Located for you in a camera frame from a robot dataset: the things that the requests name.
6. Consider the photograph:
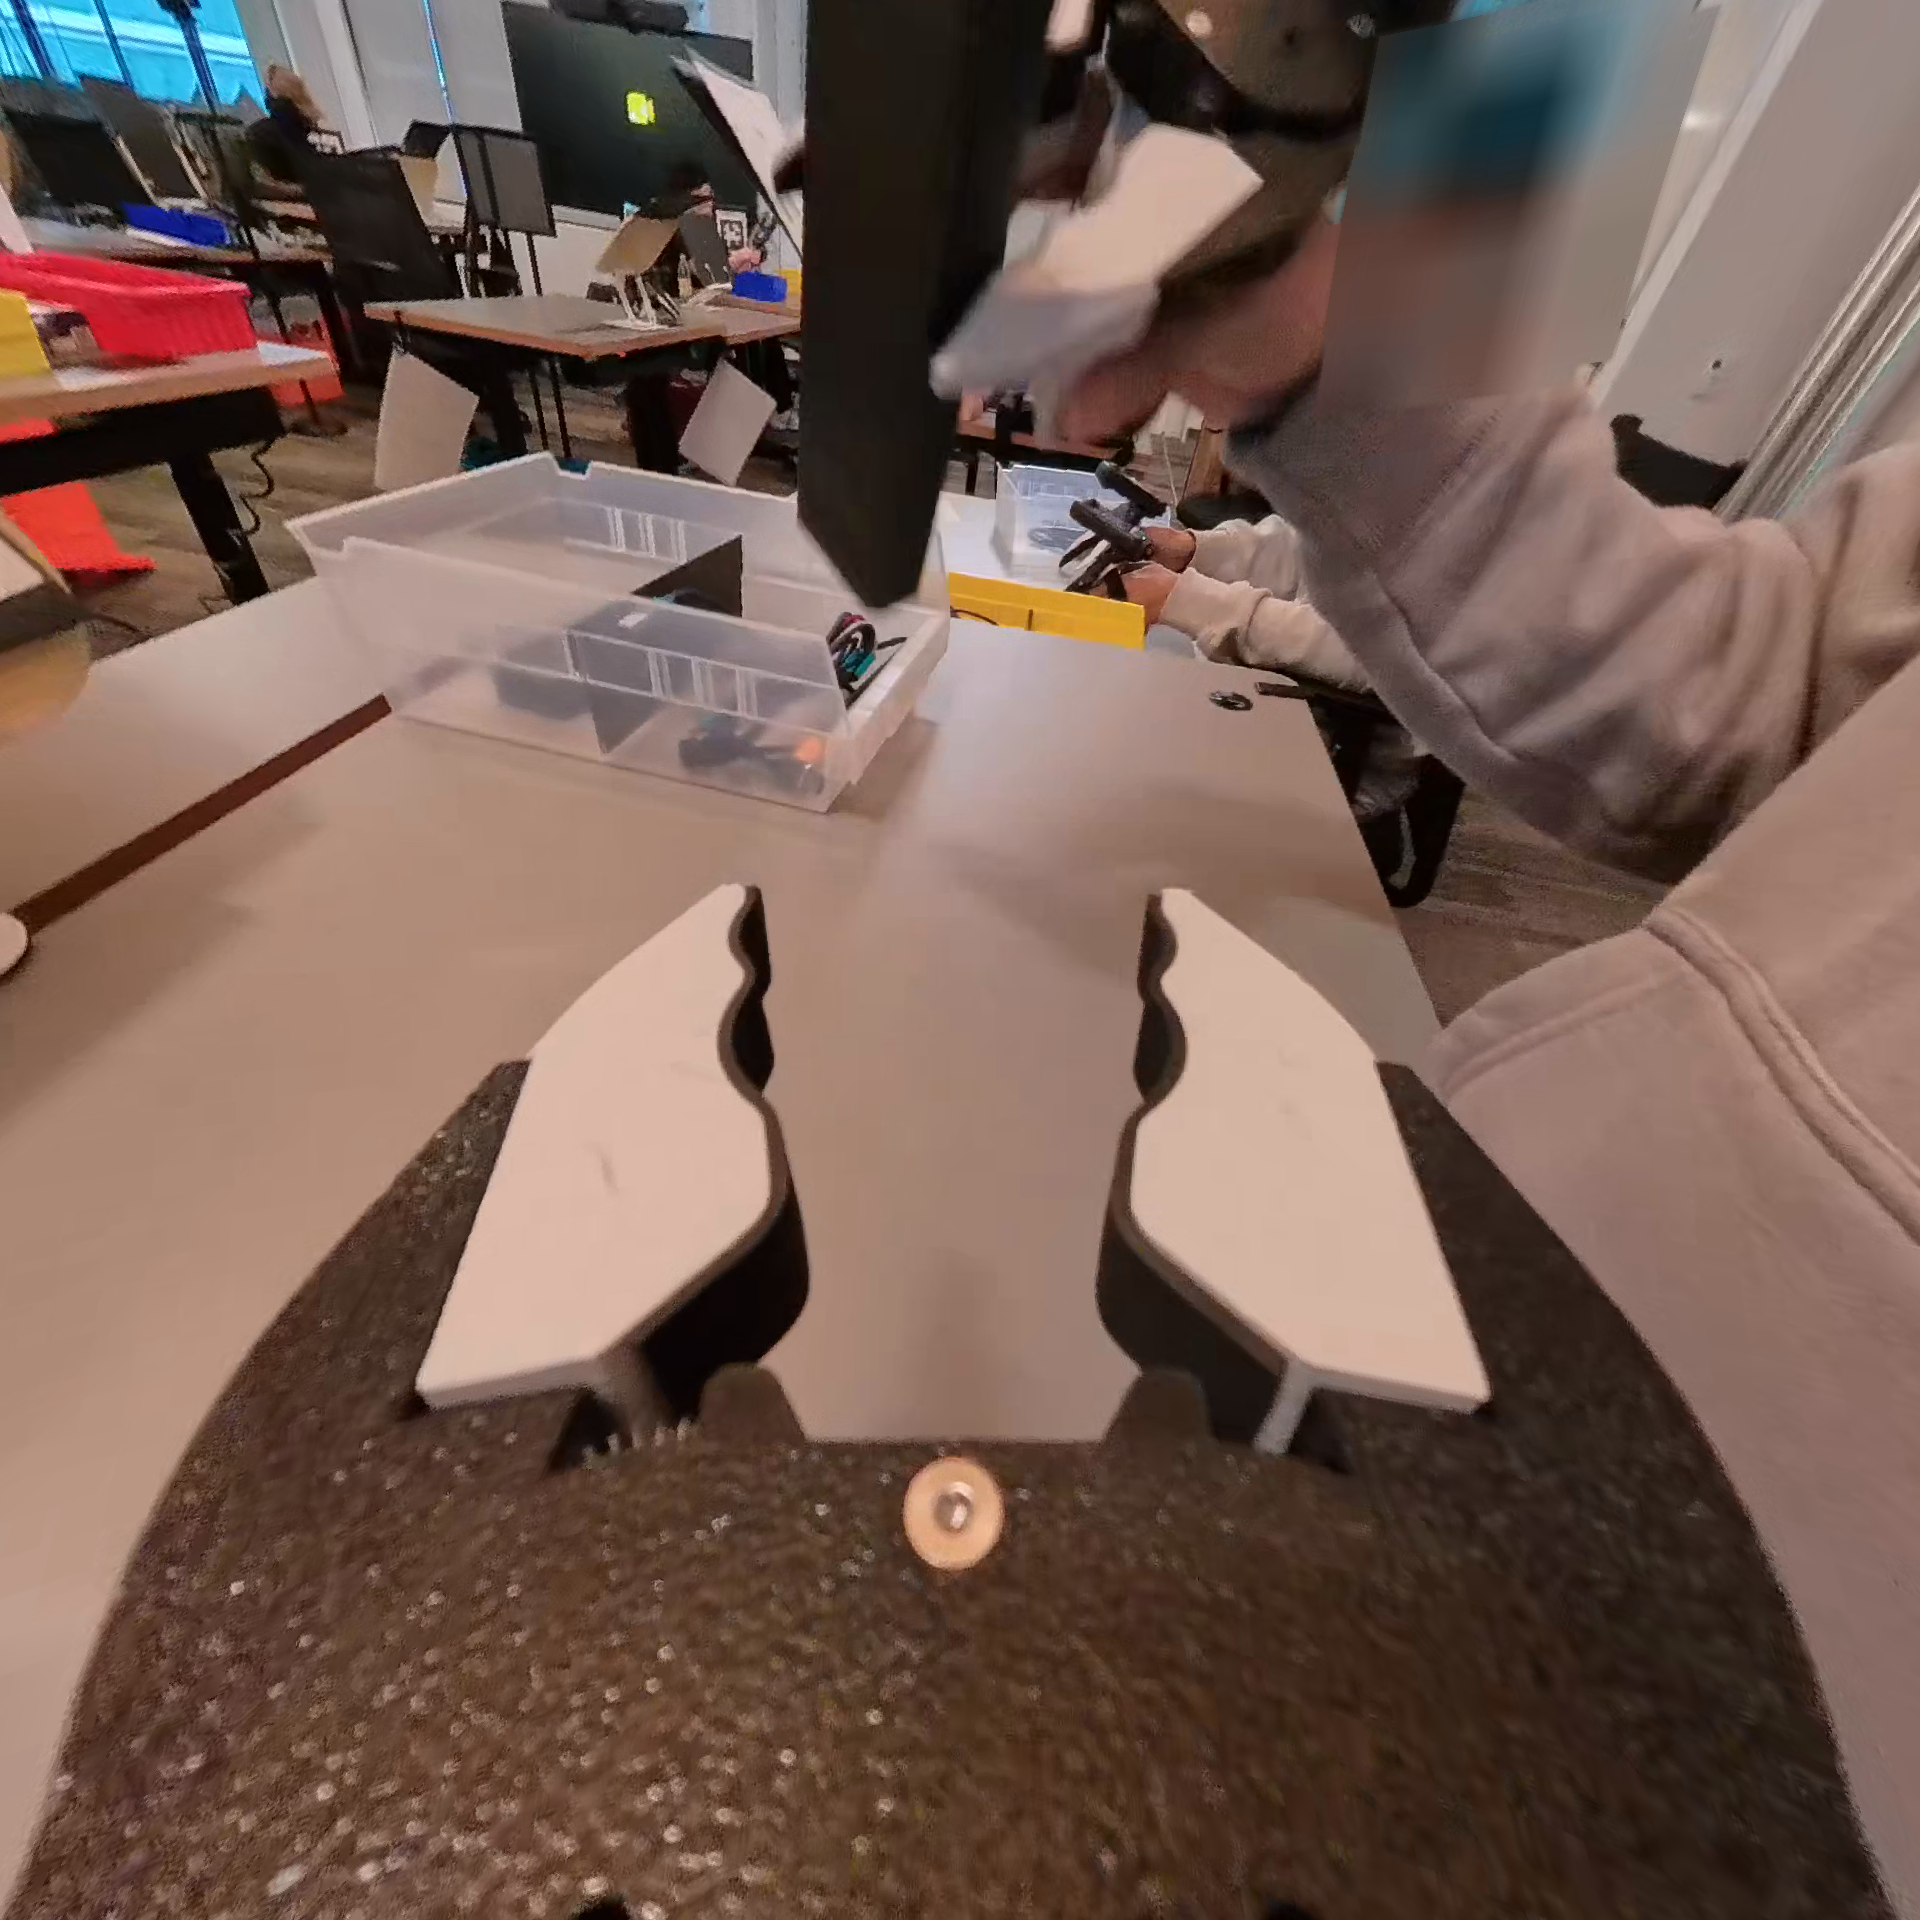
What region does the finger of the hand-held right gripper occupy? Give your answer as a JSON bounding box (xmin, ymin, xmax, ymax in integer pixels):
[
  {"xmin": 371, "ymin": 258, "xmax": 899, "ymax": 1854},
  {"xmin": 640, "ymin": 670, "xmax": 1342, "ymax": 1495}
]
[
  {"xmin": 1019, "ymin": 128, "xmax": 1263, "ymax": 291},
  {"xmin": 930, "ymin": 281, "xmax": 1166, "ymax": 401}
]

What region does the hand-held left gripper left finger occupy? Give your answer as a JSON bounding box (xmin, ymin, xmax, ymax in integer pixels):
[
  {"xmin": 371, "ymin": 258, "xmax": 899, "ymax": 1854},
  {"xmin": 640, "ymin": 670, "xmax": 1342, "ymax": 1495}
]
[{"xmin": 415, "ymin": 883, "xmax": 810, "ymax": 1421}]

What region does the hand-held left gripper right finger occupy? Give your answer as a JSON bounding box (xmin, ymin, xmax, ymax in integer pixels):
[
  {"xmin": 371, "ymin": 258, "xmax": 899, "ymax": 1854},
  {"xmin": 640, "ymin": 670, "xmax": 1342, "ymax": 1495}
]
[{"xmin": 1097, "ymin": 888, "xmax": 1495, "ymax": 1457}]

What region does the black multi-port usb hub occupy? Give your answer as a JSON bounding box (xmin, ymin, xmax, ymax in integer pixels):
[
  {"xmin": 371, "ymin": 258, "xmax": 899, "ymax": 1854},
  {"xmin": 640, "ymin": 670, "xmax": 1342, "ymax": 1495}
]
[{"xmin": 794, "ymin": 0, "xmax": 1050, "ymax": 609}]

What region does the another person's forearm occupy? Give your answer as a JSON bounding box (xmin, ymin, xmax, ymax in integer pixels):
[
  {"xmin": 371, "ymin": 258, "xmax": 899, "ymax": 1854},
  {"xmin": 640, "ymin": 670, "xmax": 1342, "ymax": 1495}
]
[{"xmin": 1153, "ymin": 515, "xmax": 1384, "ymax": 695}]

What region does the person's right forearm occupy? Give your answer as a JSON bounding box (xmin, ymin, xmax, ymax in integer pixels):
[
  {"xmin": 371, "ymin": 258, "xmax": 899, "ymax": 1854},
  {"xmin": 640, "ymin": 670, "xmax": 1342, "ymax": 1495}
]
[{"xmin": 1222, "ymin": 383, "xmax": 1920, "ymax": 888}]

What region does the person's right hand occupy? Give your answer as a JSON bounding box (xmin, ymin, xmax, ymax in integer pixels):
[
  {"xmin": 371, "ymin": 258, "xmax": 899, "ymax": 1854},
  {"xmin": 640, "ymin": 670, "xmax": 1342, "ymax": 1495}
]
[{"xmin": 1047, "ymin": 210, "xmax": 1342, "ymax": 446}]

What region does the small clear plastic bin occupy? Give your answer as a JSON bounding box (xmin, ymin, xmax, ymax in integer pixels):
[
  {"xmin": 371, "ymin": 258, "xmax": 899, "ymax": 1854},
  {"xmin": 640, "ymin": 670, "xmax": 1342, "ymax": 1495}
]
[{"xmin": 991, "ymin": 462, "xmax": 1185, "ymax": 577}]

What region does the yellow plastic bin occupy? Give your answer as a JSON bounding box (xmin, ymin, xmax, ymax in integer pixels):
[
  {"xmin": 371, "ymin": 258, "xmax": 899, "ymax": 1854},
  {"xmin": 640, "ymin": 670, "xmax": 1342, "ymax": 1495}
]
[{"xmin": 943, "ymin": 569, "xmax": 1149, "ymax": 651}]

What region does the hanging white paper sheet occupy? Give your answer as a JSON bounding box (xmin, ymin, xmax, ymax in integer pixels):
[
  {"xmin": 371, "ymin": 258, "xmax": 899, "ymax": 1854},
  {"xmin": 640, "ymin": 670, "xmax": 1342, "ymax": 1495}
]
[
  {"xmin": 678, "ymin": 360, "xmax": 782, "ymax": 488},
  {"xmin": 371, "ymin": 353, "xmax": 481, "ymax": 493}
]

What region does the wooden desk with black legs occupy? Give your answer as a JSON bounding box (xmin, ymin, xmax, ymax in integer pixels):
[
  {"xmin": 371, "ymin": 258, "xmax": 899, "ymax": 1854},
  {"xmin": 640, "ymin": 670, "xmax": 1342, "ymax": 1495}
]
[
  {"xmin": 363, "ymin": 294, "xmax": 803, "ymax": 471},
  {"xmin": 0, "ymin": 344, "xmax": 341, "ymax": 606}
]

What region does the large clear plastic bin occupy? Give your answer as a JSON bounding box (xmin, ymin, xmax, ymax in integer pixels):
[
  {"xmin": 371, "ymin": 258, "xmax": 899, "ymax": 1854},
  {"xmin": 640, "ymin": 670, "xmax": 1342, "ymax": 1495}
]
[{"xmin": 286, "ymin": 455, "xmax": 951, "ymax": 816}]

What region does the black mesh chair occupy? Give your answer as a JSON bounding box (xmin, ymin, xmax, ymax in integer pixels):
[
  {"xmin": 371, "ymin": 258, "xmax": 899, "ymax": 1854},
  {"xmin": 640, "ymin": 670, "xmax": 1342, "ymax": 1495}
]
[{"xmin": 304, "ymin": 151, "xmax": 462, "ymax": 305}]

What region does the orange plastic crate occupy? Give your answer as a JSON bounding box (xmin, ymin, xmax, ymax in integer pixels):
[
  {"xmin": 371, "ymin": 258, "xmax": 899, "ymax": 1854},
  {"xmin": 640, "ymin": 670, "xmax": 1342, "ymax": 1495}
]
[{"xmin": 0, "ymin": 417, "xmax": 155, "ymax": 590}]

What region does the red plastic bin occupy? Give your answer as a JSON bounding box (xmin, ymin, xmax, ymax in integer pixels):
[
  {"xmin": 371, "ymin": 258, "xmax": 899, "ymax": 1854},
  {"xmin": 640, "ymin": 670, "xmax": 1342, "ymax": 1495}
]
[{"xmin": 0, "ymin": 249, "xmax": 259, "ymax": 366}]

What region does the cable with coloured plugs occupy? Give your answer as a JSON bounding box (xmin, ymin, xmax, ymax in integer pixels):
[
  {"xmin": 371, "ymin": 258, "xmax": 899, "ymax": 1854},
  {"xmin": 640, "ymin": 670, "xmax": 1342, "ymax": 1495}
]
[{"xmin": 823, "ymin": 611, "xmax": 909, "ymax": 705}]

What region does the black cable bundle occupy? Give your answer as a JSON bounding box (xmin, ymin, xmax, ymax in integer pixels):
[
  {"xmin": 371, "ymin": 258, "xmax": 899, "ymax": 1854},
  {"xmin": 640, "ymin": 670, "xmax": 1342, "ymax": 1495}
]
[{"xmin": 673, "ymin": 719, "xmax": 827, "ymax": 798}]

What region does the dark wall screen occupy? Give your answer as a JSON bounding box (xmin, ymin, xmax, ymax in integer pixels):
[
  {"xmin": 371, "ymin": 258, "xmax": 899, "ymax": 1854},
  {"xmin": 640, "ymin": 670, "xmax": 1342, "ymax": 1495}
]
[{"xmin": 502, "ymin": 0, "xmax": 759, "ymax": 223}]

